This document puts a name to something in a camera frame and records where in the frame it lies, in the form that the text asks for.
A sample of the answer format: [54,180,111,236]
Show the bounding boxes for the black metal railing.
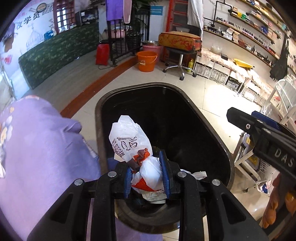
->
[107,1,155,67]

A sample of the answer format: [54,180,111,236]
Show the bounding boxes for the pink hanging towel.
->
[123,0,132,24]

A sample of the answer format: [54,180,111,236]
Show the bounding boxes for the white metal rack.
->
[227,79,295,193]

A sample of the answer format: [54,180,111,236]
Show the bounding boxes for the red ladder shelf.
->
[166,0,188,32]

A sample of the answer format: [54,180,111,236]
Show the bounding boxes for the right hand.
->
[262,173,295,228]

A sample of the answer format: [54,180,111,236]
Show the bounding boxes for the swivel stool with cushion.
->
[158,31,202,81]

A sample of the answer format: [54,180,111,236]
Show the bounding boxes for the purple hanging towel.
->
[105,0,123,21]

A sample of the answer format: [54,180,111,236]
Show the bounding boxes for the red paper bag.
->
[95,44,109,66]

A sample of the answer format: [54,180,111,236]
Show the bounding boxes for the black trash bin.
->
[95,82,234,234]

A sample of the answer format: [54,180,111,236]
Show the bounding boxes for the orange plastic bucket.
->
[137,51,158,72]

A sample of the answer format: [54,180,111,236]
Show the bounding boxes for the green patterned counter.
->
[18,22,99,89]

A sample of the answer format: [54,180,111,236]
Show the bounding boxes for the purple floral tablecloth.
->
[0,94,163,241]

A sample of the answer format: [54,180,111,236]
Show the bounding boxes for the white plastic bag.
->
[108,114,208,204]

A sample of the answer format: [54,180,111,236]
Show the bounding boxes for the pink basin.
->
[142,41,163,63]

